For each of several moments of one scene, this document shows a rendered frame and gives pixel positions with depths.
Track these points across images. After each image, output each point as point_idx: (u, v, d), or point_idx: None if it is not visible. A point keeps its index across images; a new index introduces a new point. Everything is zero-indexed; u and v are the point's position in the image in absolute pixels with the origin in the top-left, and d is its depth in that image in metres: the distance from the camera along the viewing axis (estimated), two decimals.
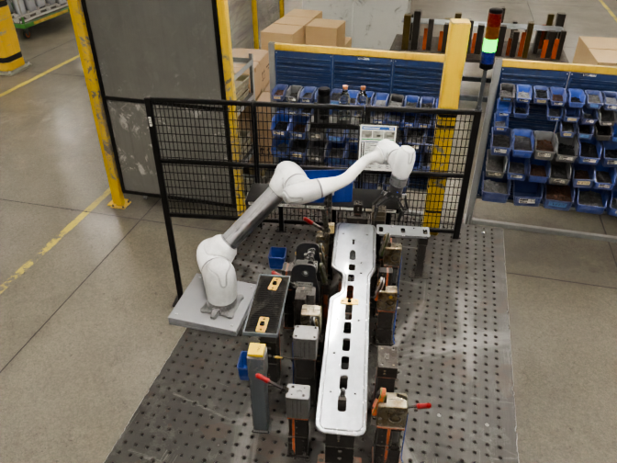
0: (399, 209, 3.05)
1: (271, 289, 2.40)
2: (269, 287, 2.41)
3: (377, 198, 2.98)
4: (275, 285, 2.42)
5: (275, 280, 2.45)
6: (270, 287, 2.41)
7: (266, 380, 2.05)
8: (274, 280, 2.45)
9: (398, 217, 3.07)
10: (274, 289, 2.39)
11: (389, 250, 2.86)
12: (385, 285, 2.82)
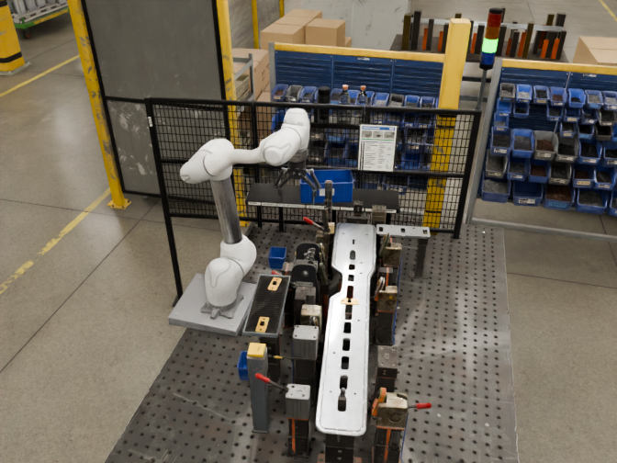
0: (282, 190, 2.40)
1: (271, 289, 2.40)
2: (269, 287, 2.41)
3: (317, 178, 2.37)
4: (275, 285, 2.42)
5: (275, 280, 2.45)
6: (270, 287, 2.41)
7: (266, 380, 2.05)
8: (274, 280, 2.45)
9: (281, 199, 2.42)
10: (274, 289, 2.39)
11: (389, 250, 2.86)
12: (385, 285, 2.82)
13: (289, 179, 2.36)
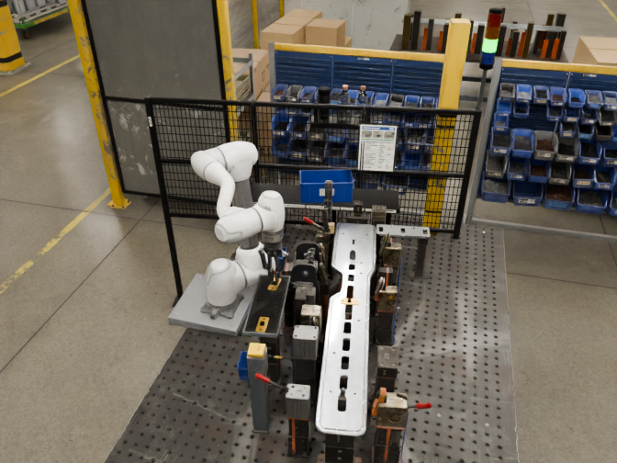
0: (271, 273, 2.38)
1: (271, 289, 2.40)
2: (269, 287, 2.41)
3: (286, 262, 2.35)
4: (275, 285, 2.42)
5: (275, 280, 2.45)
6: (270, 287, 2.41)
7: (266, 380, 2.05)
8: (274, 280, 2.45)
9: (270, 281, 2.41)
10: (274, 289, 2.39)
11: (389, 250, 2.86)
12: (385, 285, 2.82)
13: (269, 259, 2.34)
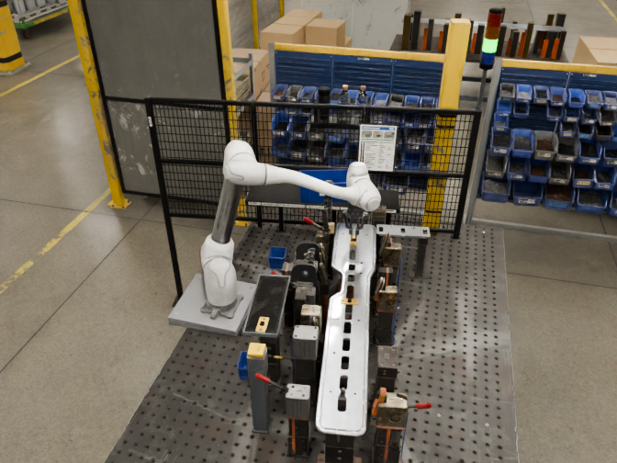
0: (353, 231, 2.90)
1: (353, 244, 2.92)
2: (350, 242, 2.93)
3: (364, 220, 2.88)
4: (354, 241, 2.94)
5: (353, 238, 2.97)
6: (351, 242, 2.93)
7: (266, 380, 2.05)
8: (352, 238, 2.97)
9: (351, 238, 2.93)
10: (355, 244, 2.92)
11: (389, 250, 2.86)
12: (385, 285, 2.82)
13: (353, 219, 2.85)
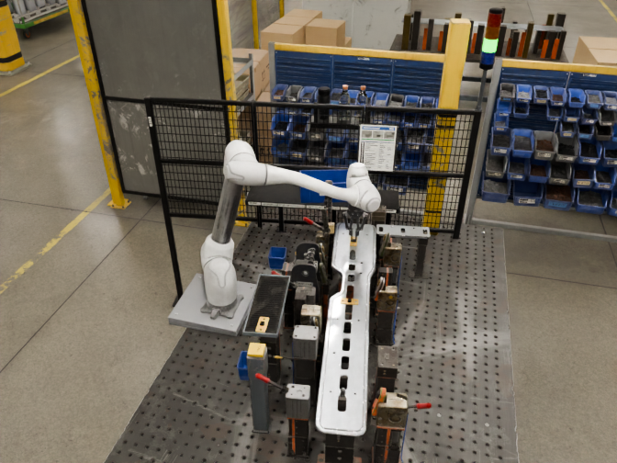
0: (353, 231, 2.90)
1: (353, 245, 2.92)
2: (350, 243, 2.93)
3: (364, 221, 2.89)
4: (354, 242, 2.95)
5: (353, 238, 2.97)
6: (351, 243, 2.93)
7: (266, 380, 2.05)
8: (352, 239, 2.97)
9: (351, 239, 2.93)
10: (355, 245, 2.92)
11: (389, 250, 2.86)
12: (385, 285, 2.82)
13: (353, 220, 2.86)
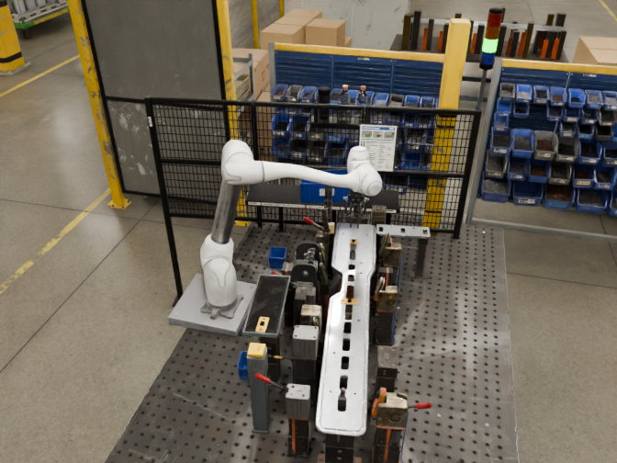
0: (352, 217, 2.85)
1: (353, 243, 2.92)
2: (351, 242, 2.93)
3: (366, 207, 2.83)
4: (354, 242, 2.95)
5: (353, 240, 2.98)
6: (351, 242, 2.93)
7: (266, 380, 2.05)
8: (352, 240, 2.97)
9: (350, 225, 2.88)
10: (355, 243, 2.92)
11: (389, 250, 2.86)
12: (385, 285, 2.82)
13: (353, 205, 2.81)
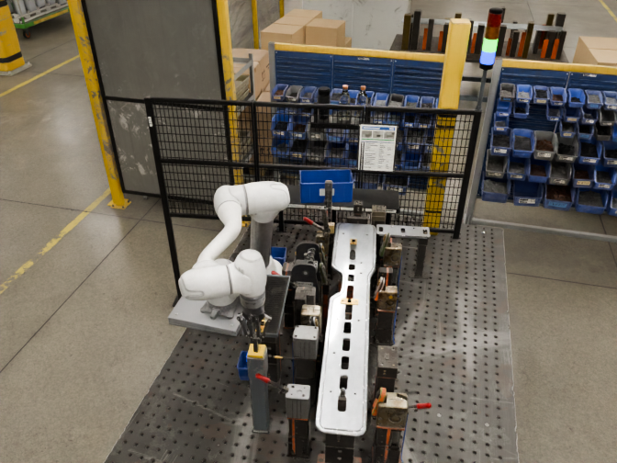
0: (254, 340, 2.07)
1: (353, 243, 2.92)
2: (351, 242, 2.93)
3: None
4: (354, 242, 2.95)
5: (353, 240, 2.98)
6: (351, 242, 2.93)
7: (266, 380, 2.05)
8: (352, 240, 2.97)
9: (253, 348, 2.10)
10: (355, 243, 2.92)
11: (389, 250, 2.86)
12: (385, 285, 2.82)
13: (252, 324, 2.02)
